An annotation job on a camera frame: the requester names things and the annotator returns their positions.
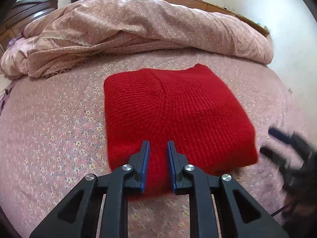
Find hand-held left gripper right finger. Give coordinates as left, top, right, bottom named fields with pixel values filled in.
left=167, top=140, right=290, bottom=238

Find red knitted cardigan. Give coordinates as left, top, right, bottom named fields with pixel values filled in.
left=103, top=64, right=259, bottom=201

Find dark wooden headboard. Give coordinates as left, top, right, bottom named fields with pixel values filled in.
left=0, top=0, right=60, bottom=52

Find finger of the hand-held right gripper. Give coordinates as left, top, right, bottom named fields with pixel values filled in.
left=260, top=147, right=289, bottom=168
left=269, top=128, right=298, bottom=146

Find bed with pink floral sheet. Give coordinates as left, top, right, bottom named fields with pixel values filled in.
left=0, top=51, right=317, bottom=238

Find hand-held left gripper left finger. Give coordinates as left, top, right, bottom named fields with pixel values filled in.
left=29, top=140, right=151, bottom=238

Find white pillow with purple flowers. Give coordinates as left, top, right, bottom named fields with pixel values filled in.
left=0, top=74, right=14, bottom=116

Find pink floral duvet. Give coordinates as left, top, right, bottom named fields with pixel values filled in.
left=0, top=0, right=274, bottom=79

